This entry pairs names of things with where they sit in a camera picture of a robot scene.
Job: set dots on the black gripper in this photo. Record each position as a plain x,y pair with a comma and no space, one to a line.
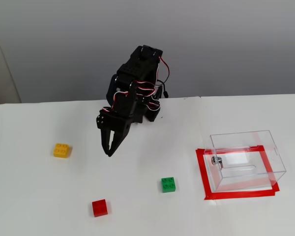
116,124

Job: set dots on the yellow lego brick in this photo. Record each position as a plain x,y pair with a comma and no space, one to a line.
61,150

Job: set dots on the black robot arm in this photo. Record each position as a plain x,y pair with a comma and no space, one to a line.
132,71

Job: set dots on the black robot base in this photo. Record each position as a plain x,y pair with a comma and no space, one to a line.
152,114

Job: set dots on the red lego brick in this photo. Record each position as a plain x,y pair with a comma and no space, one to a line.
100,208

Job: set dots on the green lego brick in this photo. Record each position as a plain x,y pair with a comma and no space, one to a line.
168,185

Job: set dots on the silver box lock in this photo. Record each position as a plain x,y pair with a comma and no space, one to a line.
215,161

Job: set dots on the transparent plastic box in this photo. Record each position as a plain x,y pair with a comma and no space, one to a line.
245,162

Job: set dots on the red tape frame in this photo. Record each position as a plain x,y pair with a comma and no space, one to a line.
201,172

